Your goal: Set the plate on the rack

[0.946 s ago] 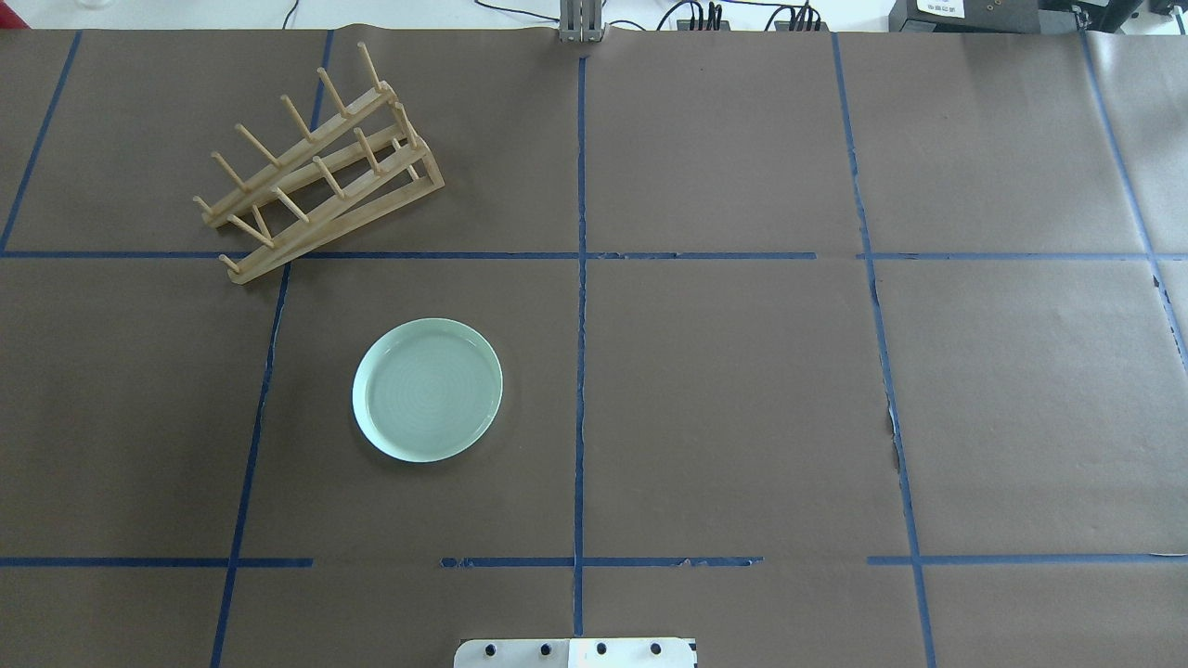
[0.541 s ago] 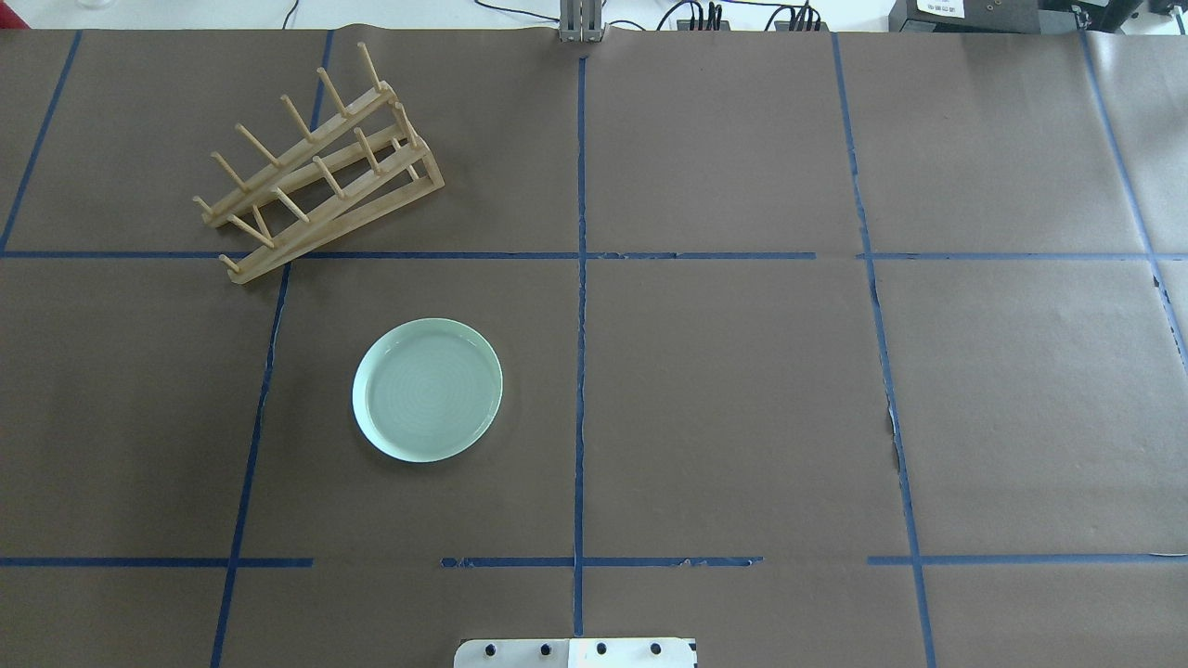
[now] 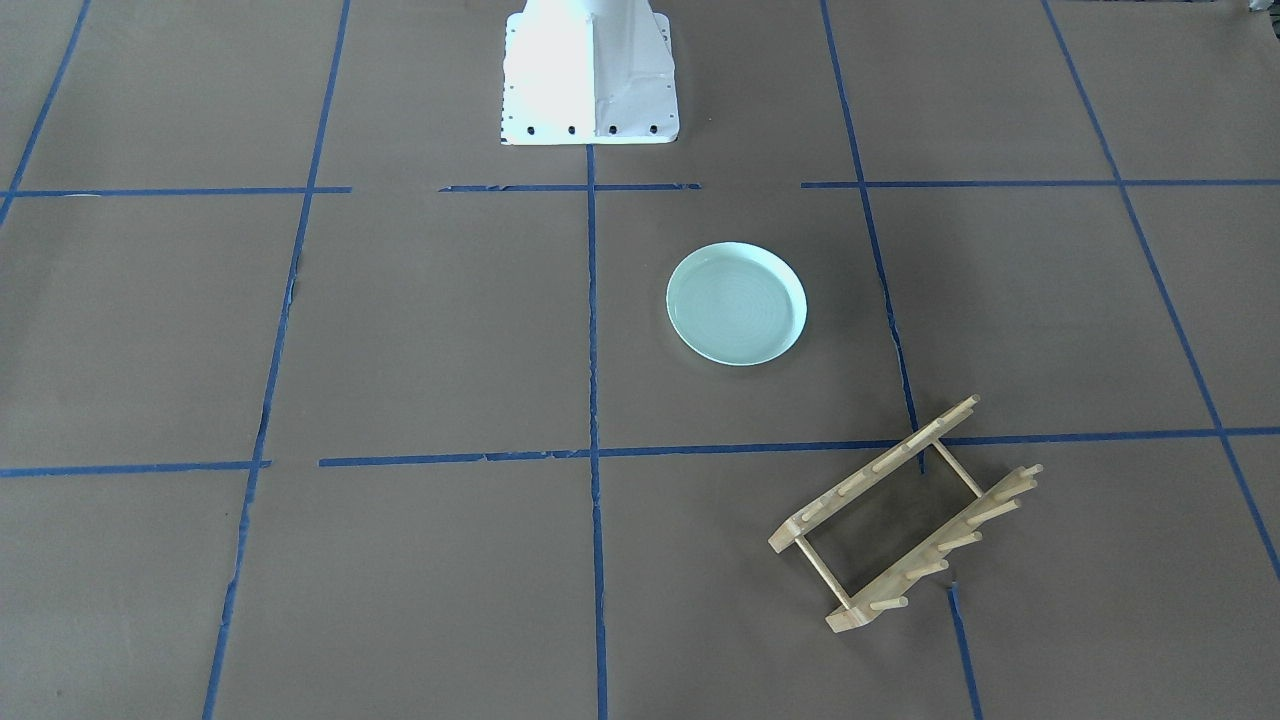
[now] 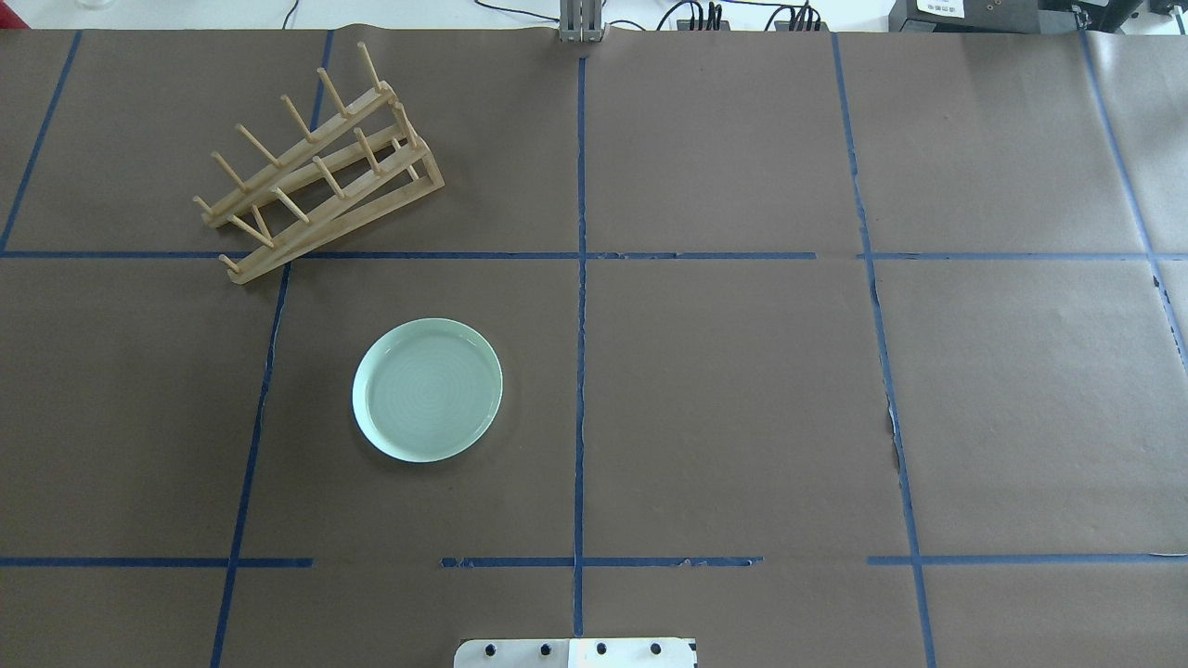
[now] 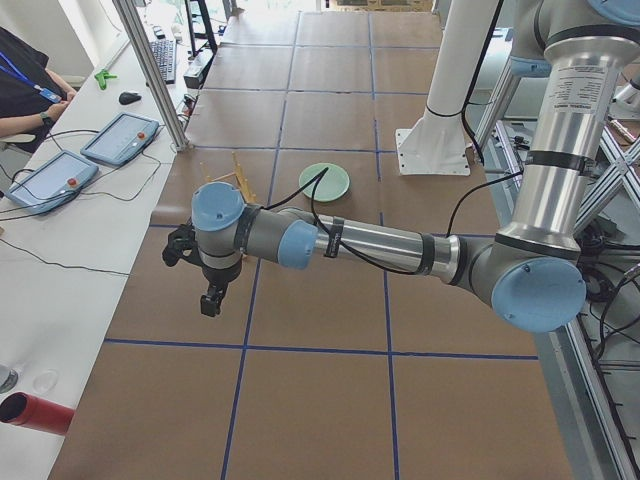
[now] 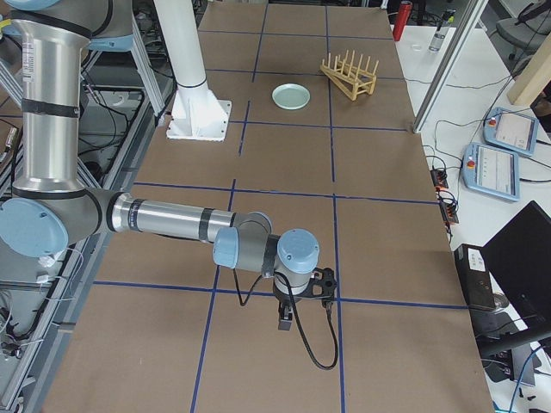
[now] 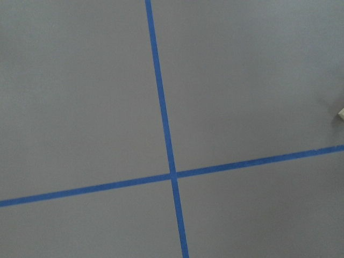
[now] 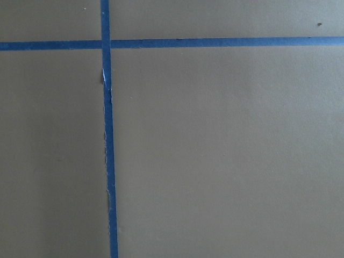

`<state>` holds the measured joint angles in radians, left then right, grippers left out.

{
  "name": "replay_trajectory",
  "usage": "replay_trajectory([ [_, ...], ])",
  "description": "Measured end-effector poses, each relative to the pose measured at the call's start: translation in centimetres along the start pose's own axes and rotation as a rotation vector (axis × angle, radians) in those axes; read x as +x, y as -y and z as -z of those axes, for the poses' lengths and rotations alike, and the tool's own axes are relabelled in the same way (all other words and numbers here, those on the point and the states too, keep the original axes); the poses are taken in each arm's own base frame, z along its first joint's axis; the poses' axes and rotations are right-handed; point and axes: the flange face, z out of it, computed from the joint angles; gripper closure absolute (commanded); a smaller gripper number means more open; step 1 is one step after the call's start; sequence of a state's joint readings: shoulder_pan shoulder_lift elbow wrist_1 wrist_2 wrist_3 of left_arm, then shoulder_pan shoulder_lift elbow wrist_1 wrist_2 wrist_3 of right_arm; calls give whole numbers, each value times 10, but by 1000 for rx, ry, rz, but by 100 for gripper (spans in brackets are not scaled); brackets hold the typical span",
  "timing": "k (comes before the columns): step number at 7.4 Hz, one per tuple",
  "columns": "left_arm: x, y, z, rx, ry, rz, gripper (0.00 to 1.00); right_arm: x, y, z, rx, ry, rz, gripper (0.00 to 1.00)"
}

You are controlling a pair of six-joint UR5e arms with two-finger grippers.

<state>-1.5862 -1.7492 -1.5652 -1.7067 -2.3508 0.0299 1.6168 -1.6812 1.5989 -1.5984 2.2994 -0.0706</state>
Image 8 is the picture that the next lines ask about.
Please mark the blue tape strip lengthwise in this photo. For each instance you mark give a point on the blue tape strip lengthwise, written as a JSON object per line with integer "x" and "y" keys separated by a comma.
{"x": 108, "y": 125}

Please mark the blue tape strip crosswise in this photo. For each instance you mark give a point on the blue tape strip crosswise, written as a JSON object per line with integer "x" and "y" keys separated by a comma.
{"x": 170, "y": 43}

